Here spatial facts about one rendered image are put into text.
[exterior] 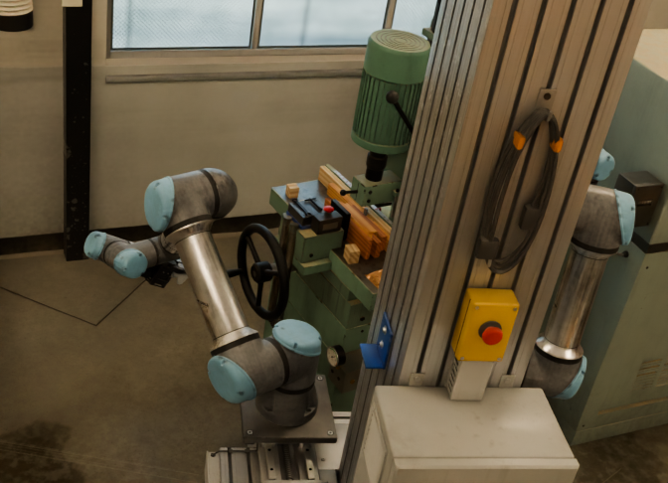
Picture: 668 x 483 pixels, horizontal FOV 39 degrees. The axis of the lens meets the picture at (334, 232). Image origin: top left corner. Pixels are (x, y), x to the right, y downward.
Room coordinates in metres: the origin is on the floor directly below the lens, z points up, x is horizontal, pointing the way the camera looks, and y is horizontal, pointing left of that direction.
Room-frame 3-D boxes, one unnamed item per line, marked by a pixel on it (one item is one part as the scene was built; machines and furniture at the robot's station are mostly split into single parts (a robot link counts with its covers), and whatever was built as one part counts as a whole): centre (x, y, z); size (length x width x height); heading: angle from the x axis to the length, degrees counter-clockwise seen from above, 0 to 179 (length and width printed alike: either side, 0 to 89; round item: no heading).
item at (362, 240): (2.36, -0.03, 0.93); 0.25 x 0.01 x 0.07; 37
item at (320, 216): (2.31, 0.06, 0.99); 0.13 x 0.11 x 0.06; 37
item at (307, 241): (2.31, 0.07, 0.92); 0.15 x 0.13 x 0.09; 37
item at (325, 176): (2.44, -0.10, 0.93); 0.60 x 0.02 x 0.05; 37
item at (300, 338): (1.68, 0.04, 0.98); 0.13 x 0.12 x 0.14; 135
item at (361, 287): (2.36, 0.00, 0.87); 0.61 x 0.30 x 0.06; 37
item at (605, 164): (2.21, -0.62, 1.36); 0.11 x 0.08 x 0.09; 37
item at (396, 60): (2.43, -0.09, 1.35); 0.18 x 0.18 x 0.31
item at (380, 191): (2.44, -0.10, 1.03); 0.14 x 0.07 x 0.09; 127
